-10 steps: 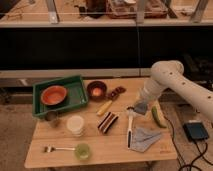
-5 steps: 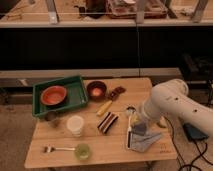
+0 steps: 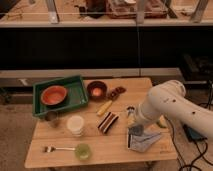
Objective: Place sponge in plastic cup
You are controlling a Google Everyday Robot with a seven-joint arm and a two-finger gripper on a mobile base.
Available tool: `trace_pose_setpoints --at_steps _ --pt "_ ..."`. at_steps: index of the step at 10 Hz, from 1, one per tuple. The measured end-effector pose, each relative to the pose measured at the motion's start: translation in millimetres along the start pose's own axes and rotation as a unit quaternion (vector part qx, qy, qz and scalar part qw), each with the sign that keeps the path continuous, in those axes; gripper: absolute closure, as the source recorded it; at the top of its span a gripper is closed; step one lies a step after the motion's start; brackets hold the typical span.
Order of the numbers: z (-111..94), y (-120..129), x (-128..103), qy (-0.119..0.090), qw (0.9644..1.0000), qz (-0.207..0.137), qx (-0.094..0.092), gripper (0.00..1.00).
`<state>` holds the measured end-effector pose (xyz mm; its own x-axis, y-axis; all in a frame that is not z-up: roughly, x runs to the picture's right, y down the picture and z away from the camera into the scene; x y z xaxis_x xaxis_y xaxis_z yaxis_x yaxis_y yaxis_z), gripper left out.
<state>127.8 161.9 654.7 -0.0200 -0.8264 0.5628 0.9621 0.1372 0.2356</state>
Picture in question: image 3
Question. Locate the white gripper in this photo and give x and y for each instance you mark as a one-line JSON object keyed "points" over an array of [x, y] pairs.
{"points": [[140, 119]]}

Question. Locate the metal fork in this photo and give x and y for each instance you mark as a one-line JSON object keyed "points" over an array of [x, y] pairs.
{"points": [[49, 149]]}

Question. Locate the green plastic tray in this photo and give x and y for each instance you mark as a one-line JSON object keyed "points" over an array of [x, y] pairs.
{"points": [[77, 96]]}

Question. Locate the white dish brush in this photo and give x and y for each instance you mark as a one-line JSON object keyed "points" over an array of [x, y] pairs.
{"points": [[130, 111]]}

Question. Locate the dark brown bowl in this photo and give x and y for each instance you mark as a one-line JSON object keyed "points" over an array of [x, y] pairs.
{"points": [[97, 90]]}

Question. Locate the white plastic cup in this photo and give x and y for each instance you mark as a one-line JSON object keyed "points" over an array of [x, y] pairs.
{"points": [[75, 124]]}

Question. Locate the orange bowl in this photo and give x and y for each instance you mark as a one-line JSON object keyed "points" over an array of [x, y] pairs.
{"points": [[53, 95]]}

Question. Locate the brown chocolate pieces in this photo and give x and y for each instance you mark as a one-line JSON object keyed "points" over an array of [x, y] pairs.
{"points": [[114, 94]]}

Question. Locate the blue grey cloth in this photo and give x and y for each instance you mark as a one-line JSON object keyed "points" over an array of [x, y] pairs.
{"points": [[144, 142]]}

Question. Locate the black box device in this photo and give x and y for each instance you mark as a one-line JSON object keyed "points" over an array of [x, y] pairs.
{"points": [[193, 135]]}

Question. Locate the green plastic cup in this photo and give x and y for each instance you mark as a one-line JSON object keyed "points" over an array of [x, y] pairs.
{"points": [[82, 151]]}

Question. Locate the brown striped block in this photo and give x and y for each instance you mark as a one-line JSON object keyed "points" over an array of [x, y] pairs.
{"points": [[107, 122]]}

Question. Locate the metal cup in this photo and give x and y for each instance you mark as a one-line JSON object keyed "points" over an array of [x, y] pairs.
{"points": [[52, 119]]}

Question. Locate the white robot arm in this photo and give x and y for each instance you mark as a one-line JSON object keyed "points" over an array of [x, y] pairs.
{"points": [[168, 99]]}

